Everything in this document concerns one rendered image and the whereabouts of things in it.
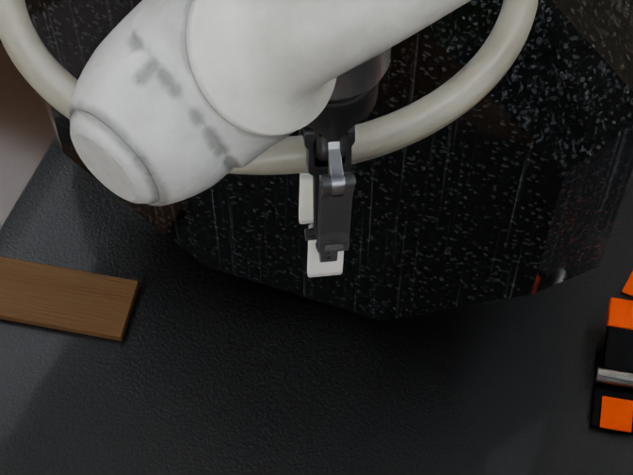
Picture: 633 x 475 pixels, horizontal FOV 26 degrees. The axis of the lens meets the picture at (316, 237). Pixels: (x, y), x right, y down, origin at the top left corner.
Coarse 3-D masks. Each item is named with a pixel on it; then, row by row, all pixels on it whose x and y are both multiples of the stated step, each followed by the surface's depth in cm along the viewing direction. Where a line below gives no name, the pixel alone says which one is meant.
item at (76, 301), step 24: (0, 264) 212; (24, 264) 212; (0, 288) 209; (24, 288) 209; (48, 288) 209; (72, 288) 209; (96, 288) 209; (120, 288) 209; (0, 312) 207; (24, 312) 207; (48, 312) 207; (72, 312) 207; (96, 312) 207; (120, 312) 207; (120, 336) 205
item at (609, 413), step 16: (624, 304) 203; (608, 320) 202; (624, 320) 202; (608, 336) 202; (624, 336) 202; (608, 352) 201; (624, 352) 201; (608, 368) 200; (624, 368) 200; (608, 384) 200; (624, 384) 200; (592, 400) 200; (608, 400) 200; (624, 400) 200; (592, 416) 199; (608, 416) 198; (624, 416) 198; (624, 432) 198
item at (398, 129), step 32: (0, 0) 117; (512, 0) 118; (0, 32) 116; (32, 32) 115; (512, 32) 116; (32, 64) 113; (480, 64) 113; (64, 96) 111; (448, 96) 111; (480, 96) 113; (384, 128) 109; (416, 128) 110; (256, 160) 107; (288, 160) 108; (352, 160) 109
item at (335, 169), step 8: (328, 144) 103; (336, 144) 103; (336, 152) 103; (328, 160) 103; (336, 160) 103; (336, 168) 102; (320, 176) 103; (336, 176) 102; (344, 176) 102; (336, 184) 102; (344, 184) 102; (336, 192) 103
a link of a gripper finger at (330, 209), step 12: (324, 180) 102; (348, 180) 102; (324, 192) 103; (348, 192) 103; (324, 204) 104; (336, 204) 105; (348, 204) 105; (324, 216) 106; (336, 216) 106; (348, 216) 106; (324, 228) 107; (336, 228) 107; (348, 228) 107; (324, 240) 108; (336, 240) 108; (348, 240) 109; (324, 252) 110
